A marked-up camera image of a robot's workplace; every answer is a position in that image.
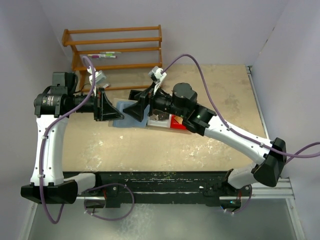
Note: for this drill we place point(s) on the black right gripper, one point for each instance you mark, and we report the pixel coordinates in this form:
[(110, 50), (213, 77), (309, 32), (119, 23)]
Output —
[(147, 100)]

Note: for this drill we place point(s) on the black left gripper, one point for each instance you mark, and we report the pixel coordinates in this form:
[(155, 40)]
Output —
[(98, 104)]

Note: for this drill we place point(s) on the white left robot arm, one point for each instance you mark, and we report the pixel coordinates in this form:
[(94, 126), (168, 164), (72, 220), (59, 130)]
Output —
[(47, 183)]

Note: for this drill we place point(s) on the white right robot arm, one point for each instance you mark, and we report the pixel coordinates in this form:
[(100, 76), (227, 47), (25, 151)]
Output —
[(266, 155)]

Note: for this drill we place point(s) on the black plastic bin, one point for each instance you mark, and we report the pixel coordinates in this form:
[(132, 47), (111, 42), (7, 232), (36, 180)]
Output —
[(136, 94)]

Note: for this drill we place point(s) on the white plastic bin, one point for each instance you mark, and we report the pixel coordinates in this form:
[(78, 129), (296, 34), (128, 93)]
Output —
[(159, 119)]

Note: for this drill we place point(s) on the red plastic bin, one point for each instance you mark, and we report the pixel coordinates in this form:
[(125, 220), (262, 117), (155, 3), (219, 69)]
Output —
[(176, 123)]

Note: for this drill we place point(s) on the wooden shelf rack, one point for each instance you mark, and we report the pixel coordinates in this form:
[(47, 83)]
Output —
[(77, 64)]

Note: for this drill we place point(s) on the pink marker pen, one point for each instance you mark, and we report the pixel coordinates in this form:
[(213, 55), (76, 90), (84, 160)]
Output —
[(102, 56)]

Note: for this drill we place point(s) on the green marker pen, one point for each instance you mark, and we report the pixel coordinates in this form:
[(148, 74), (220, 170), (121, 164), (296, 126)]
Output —
[(110, 52)]

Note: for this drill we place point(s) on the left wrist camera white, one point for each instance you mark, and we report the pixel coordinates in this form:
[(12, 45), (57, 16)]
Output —
[(99, 76)]

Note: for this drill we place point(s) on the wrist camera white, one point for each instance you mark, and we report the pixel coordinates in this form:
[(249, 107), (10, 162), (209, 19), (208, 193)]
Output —
[(99, 76), (157, 77)]

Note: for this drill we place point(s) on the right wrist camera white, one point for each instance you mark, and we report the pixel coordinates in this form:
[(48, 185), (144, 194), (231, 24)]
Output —
[(157, 77)]

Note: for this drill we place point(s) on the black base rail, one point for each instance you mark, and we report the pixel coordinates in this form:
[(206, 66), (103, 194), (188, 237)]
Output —
[(159, 187)]

